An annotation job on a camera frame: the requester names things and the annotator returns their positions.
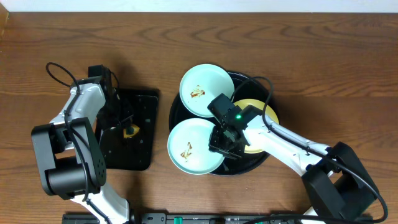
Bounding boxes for round black tray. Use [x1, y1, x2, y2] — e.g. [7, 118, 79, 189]
[169, 80, 270, 176]

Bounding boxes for green and yellow sponge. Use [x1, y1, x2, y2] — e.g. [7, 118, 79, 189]
[123, 124, 140, 139]

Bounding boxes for black aluminium rail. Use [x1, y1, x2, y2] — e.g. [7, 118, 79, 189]
[61, 212, 312, 224]

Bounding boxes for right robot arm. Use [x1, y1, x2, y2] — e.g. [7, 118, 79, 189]
[208, 102, 388, 223]

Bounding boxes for light blue plate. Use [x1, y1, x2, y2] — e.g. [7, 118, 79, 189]
[179, 64, 234, 118]
[167, 118, 224, 175]

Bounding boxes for far light blue plate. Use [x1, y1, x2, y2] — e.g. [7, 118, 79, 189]
[179, 64, 234, 118]

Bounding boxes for yellow plate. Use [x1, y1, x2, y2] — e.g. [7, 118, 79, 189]
[233, 98, 280, 154]

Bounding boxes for rectangular black tray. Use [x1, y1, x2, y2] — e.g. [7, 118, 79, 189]
[95, 89, 159, 171]

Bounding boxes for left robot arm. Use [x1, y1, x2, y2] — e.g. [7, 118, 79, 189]
[31, 76, 131, 223]

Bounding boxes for near light blue plate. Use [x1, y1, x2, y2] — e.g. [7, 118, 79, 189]
[167, 118, 224, 175]

